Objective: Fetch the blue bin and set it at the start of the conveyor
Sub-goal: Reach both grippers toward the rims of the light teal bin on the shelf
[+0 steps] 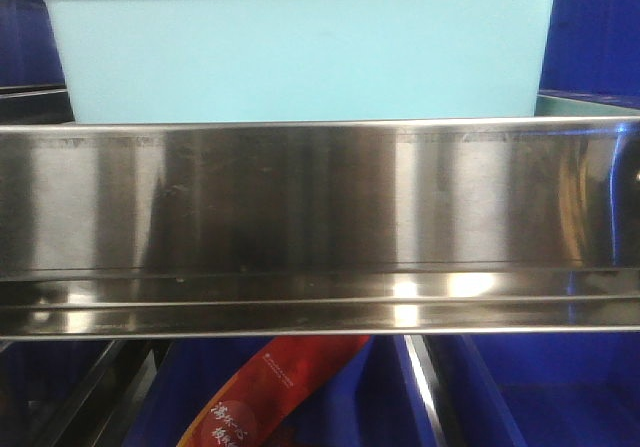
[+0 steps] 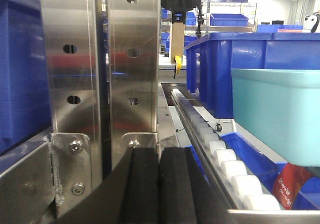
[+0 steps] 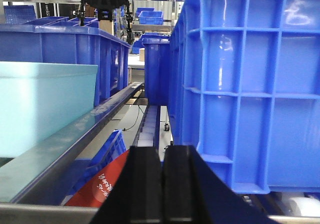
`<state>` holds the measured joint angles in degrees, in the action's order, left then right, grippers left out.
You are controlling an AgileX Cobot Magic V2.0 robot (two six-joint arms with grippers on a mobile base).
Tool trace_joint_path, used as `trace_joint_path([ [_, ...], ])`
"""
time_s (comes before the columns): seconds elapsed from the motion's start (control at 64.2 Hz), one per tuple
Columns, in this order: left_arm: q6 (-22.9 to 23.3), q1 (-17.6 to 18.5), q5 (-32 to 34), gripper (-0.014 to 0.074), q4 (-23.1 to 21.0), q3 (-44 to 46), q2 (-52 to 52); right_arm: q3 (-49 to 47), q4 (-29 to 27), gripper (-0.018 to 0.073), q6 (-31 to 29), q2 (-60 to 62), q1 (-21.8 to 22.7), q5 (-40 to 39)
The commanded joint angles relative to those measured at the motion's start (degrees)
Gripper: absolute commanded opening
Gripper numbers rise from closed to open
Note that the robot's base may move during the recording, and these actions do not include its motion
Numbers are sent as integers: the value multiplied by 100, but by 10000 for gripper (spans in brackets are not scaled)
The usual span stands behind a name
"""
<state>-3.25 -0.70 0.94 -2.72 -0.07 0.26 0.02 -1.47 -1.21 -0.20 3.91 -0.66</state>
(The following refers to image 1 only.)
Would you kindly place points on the light blue plastic bin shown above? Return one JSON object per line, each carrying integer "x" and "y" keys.
{"x": 174, "y": 61}

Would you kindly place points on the dark blue crate lower middle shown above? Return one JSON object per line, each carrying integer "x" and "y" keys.
{"x": 373, "y": 401}

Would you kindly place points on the dark blue crate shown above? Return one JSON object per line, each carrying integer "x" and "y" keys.
{"x": 373, "y": 401}
{"x": 543, "y": 389}
{"x": 29, "y": 56}
{"x": 593, "y": 50}

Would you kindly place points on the red snack package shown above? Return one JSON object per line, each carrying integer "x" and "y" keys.
{"x": 249, "y": 407}

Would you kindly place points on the dark blue crate lower right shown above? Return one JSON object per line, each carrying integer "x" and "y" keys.
{"x": 543, "y": 389}

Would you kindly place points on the dark blue crate upper right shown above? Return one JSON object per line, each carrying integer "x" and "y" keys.
{"x": 593, "y": 50}

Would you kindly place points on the dark blue crate upper left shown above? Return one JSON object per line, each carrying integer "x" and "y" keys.
{"x": 29, "y": 56}

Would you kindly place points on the stainless steel shelf rail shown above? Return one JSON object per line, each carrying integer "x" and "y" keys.
{"x": 437, "y": 226}

